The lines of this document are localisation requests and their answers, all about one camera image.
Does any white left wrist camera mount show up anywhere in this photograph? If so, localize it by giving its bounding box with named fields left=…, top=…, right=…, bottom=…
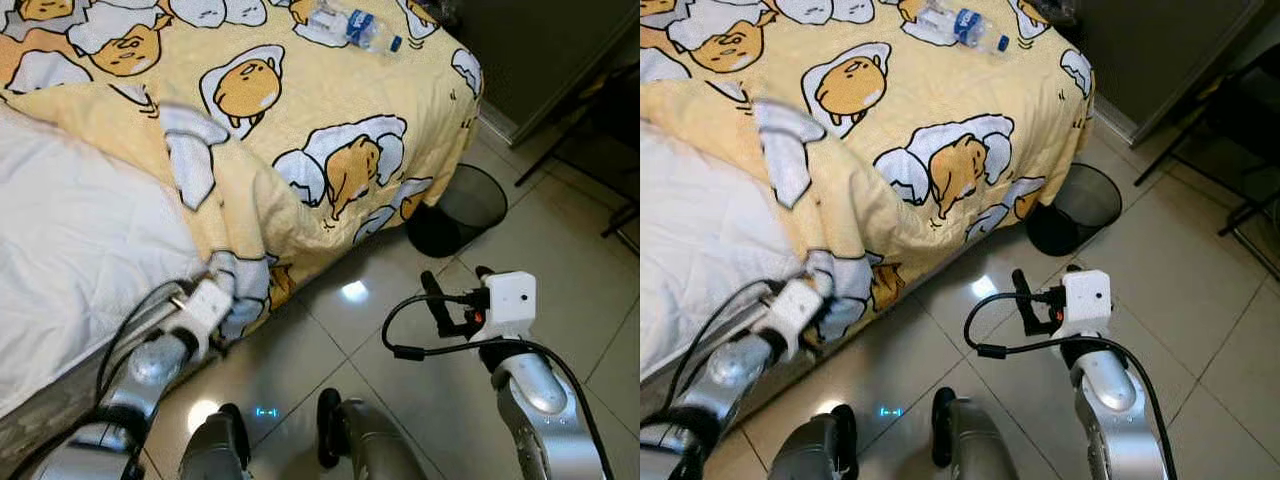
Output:
left=752, top=278, right=826, bottom=346
left=165, top=278, right=236, bottom=346

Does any black metal chair frame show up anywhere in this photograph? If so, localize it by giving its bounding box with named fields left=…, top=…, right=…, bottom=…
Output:
left=1135, top=45, right=1280, bottom=281
left=515, top=60, right=641, bottom=256

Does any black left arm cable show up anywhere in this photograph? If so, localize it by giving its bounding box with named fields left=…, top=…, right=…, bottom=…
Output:
left=665, top=280, right=783, bottom=421
left=95, top=280, right=201, bottom=421

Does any black mesh trash bin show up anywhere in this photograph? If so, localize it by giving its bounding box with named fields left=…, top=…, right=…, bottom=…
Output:
left=405, top=163, right=510, bottom=260
left=1024, top=162, right=1124, bottom=258

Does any clear plastic water bottle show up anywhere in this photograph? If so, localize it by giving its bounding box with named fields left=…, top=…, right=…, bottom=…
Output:
left=905, top=0, right=1011, bottom=56
left=297, top=0, right=404, bottom=56

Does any white bed sheet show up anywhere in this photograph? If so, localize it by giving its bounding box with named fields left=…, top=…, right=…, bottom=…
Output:
left=640, top=120, right=816, bottom=381
left=0, top=105, right=211, bottom=421

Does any dark grey cabinet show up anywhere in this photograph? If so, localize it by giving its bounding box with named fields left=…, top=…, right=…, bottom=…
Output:
left=1060, top=0, right=1280, bottom=146
left=440, top=0, right=641, bottom=146

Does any yellow cartoon print blanket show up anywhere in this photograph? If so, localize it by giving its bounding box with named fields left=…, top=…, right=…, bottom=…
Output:
left=0, top=0, right=485, bottom=341
left=640, top=0, right=1096, bottom=346

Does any grey robot left leg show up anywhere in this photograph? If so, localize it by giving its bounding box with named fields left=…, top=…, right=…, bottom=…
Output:
left=768, top=403, right=859, bottom=480
left=178, top=403, right=253, bottom=480

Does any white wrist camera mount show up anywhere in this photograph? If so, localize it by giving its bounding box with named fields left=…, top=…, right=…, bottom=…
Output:
left=165, top=278, right=236, bottom=346
left=1060, top=269, right=1114, bottom=339
left=752, top=278, right=826, bottom=346
left=484, top=271, right=537, bottom=343

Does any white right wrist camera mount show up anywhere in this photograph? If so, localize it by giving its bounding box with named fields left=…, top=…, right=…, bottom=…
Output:
left=1060, top=269, right=1114, bottom=339
left=484, top=271, right=537, bottom=343

